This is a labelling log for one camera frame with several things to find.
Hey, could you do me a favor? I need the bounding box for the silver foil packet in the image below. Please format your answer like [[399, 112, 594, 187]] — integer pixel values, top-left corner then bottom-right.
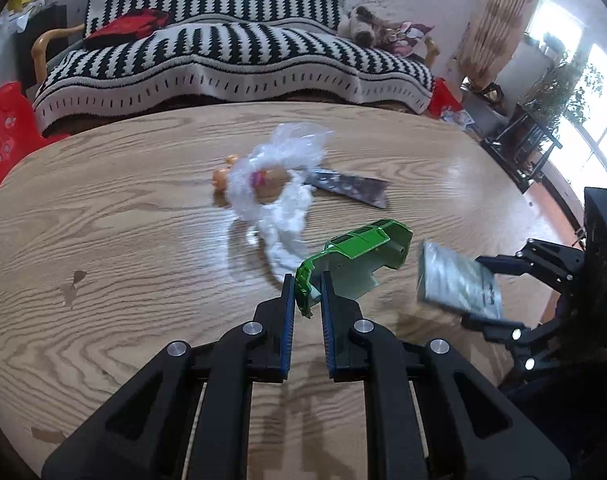
[[417, 240, 503, 320]]

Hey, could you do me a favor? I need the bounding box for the green plastic toy car shell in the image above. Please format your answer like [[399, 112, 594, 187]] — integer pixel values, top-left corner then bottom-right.
[[294, 219, 413, 318]]

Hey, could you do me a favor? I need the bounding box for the black side table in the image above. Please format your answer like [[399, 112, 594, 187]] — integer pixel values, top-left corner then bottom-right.
[[481, 104, 563, 194]]

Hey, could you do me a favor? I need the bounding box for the potted green plant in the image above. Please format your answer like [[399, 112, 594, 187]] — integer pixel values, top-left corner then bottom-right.
[[519, 49, 604, 134]]

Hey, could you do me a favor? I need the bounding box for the wooden oval table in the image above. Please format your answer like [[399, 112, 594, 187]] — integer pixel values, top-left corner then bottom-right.
[[0, 102, 561, 479]]

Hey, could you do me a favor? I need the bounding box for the dark foil wrapper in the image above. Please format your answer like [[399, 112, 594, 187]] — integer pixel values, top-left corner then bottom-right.
[[305, 168, 389, 209]]

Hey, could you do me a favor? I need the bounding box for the crumpled clear plastic bag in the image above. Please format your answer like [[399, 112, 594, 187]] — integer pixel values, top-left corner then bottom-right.
[[224, 122, 334, 282]]

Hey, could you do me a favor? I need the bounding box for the orange toy figure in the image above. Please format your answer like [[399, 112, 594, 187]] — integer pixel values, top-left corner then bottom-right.
[[212, 155, 239, 194]]

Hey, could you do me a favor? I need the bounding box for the patterned curtain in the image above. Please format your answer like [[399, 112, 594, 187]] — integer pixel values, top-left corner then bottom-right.
[[455, 0, 539, 89]]

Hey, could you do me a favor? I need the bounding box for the red plastic stool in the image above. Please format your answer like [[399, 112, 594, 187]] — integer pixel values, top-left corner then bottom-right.
[[0, 81, 68, 185]]

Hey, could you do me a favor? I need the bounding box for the plush toy on sofa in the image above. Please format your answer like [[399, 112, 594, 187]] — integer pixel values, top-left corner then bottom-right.
[[337, 0, 401, 48]]

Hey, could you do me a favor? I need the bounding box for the black white striped sofa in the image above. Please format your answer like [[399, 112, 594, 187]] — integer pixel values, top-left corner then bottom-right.
[[33, 0, 435, 130]]

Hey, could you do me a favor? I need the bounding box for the red cushion on sofa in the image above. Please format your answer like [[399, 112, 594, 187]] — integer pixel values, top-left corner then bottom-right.
[[84, 9, 171, 50]]

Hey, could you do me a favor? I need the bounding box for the red bag by wall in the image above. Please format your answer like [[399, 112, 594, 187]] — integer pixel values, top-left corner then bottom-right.
[[427, 78, 463, 118]]

